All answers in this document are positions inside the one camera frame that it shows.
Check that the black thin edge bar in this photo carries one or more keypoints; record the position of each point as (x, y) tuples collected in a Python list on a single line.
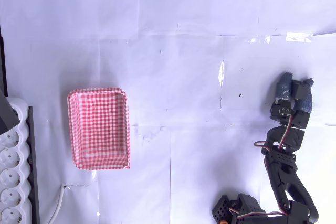
[(2, 64)]

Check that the dark grey plug adapter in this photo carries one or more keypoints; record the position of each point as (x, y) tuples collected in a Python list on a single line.
[(6, 115)]

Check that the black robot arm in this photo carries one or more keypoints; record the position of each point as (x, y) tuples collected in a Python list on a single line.
[(286, 171)]

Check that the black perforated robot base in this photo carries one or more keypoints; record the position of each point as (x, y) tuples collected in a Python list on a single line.
[(221, 207)]

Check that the white power strip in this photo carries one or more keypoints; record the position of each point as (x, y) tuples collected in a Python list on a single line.
[(11, 171)]

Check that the black vertical rail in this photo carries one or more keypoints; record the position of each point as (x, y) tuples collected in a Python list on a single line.
[(33, 166)]

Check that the red checkered tray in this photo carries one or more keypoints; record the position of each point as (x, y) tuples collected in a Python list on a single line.
[(99, 129)]

